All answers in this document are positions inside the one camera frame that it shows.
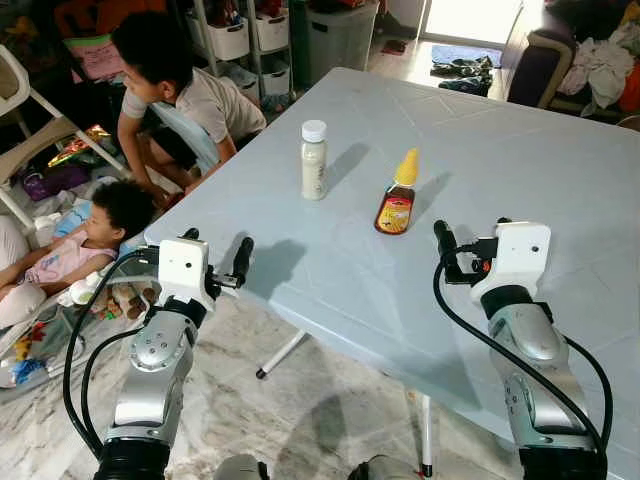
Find yellow capped honey bottle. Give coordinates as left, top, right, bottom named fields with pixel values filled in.
left=374, top=148, right=421, bottom=236

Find pale blue plastic table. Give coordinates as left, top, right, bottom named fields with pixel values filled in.
left=143, top=67, right=640, bottom=480

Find light blue plastic chair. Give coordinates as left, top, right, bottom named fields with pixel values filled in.
left=150, top=100, right=223, bottom=173

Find white baby bottle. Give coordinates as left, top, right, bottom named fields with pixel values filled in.
left=70, top=275, right=107, bottom=306

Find white capped drink bottle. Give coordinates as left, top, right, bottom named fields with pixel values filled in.
left=301, top=120, right=329, bottom=201

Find toddler in pink top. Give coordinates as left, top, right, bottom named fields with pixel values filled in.
left=0, top=180, right=158, bottom=327

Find boy in grey shirt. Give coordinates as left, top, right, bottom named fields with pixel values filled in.
left=110, top=12, right=268, bottom=207

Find colourful snack packet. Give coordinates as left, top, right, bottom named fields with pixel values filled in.
left=47, top=125, right=116, bottom=169

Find dark sandals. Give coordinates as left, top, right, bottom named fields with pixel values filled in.
left=430, top=55, right=496, bottom=97

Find purple and beige armchair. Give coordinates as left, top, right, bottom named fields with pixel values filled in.
left=505, top=28, right=573, bottom=109

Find blue door mat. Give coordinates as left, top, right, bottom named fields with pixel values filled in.
left=430, top=42, right=504, bottom=71

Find white high chair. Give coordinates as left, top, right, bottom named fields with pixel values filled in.
left=0, top=45, right=131, bottom=236

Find white storage bin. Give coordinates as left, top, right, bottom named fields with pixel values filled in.
left=258, top=60, right=293, bottom=97
left=255, top=10, right=291, bottom=53
left=205, top=18, right=251, bottom=61

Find pile of clothes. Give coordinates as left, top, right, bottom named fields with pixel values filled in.
left=558, top=22, right=640, bottom=113

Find grey robot left leg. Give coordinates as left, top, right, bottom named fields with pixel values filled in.
left=213, top=455, right=269, bottom=480

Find colourful play mat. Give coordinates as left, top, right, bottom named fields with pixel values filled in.
left=0, top=290, right=151, bottom=393

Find white storage shelf rack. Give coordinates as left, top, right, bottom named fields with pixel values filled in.
left=188, top=0, right=297, bottom=102

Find pink bag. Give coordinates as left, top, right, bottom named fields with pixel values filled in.
left=63, top=35, right=126, bottom=83

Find grey lidded plastic bin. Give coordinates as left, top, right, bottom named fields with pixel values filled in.
left=303, top=0, right=379, bottom=86

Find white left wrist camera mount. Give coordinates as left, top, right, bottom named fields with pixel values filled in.
left=157, top=237, right=212, bottom=302

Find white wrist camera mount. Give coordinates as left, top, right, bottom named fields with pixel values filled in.
left=157, top=237, right=212, bottom=302
left=470, top=222, right=553, bottom=302

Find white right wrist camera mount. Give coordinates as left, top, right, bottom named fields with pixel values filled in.
left=470, top=222, right=553, bottom=302

